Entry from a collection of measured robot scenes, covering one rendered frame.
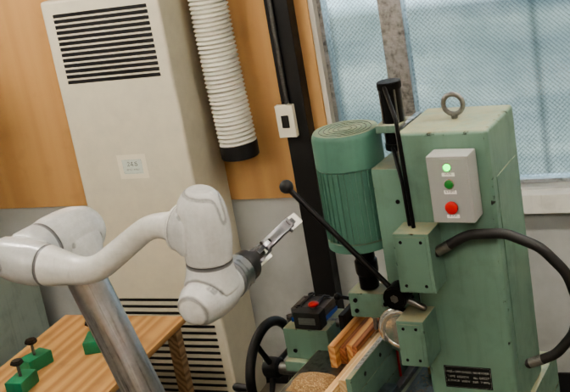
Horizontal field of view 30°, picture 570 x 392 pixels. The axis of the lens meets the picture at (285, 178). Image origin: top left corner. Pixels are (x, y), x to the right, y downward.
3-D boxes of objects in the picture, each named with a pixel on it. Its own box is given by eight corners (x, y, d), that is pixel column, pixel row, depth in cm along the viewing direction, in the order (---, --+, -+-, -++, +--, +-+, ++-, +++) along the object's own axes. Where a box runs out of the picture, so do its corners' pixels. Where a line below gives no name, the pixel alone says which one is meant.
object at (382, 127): (390, 143, 266) (381, 77, 261) (420, 142, 263) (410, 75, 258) (378, 153, 260) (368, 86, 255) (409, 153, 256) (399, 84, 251)
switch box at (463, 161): (442, 213, 249) (433, 148, 245) (483, 214, 245) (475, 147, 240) (433, 223, 244) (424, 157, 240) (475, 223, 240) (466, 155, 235)
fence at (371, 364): (430, 295, 309) (427, 277, 307) (435, 295, 308) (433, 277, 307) (348, 399, 259) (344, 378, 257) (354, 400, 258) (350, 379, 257)
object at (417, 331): (415, 348, 265) (408, 305, 262) (441, 350, 262) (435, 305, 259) (401, 366, 257) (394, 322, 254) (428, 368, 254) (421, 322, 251)
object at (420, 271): (411, 278, 259) (403, 221, 255) (447, 280, 255) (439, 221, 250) (399, 293, 252) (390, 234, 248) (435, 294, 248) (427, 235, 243)
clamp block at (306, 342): (310, 333, 305) (304, 305, 302) (352, 337, 298) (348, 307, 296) (287, 358, 292) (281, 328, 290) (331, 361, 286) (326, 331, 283)
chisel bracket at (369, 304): (362, 310, 286) (357, 282, 284) (410, 313, 280) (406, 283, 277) (351, 322, 280) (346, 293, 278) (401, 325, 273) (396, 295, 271)
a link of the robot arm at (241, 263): (252, 283, 232) (265, 272, 237) (222, 254, 233) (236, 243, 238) (231, 307, 237) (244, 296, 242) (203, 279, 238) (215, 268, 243)
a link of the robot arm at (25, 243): (26, 248, 247) (65, 227, 258) (-30, 239, 256) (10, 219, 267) (36, 299, 251) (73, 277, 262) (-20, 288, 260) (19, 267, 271)
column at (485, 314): (461, 364, 287) (427, 107, 267) (544, 370, 276) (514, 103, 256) (434, 406, 268) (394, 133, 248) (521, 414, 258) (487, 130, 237)
